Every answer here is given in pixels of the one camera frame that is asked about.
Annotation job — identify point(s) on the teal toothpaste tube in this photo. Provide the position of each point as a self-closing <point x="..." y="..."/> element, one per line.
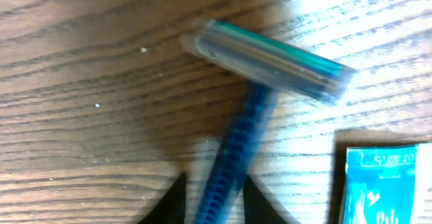
<point x="385" y="184"/>

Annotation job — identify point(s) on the blue disposable razor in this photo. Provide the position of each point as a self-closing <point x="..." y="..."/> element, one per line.
<point x="270" y="66"/>

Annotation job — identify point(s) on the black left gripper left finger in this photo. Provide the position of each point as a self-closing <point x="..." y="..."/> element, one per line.
<point x="171" y="208"/>

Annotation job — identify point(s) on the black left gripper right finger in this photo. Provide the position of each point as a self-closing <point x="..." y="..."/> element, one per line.
<point x="257" y="209"/>

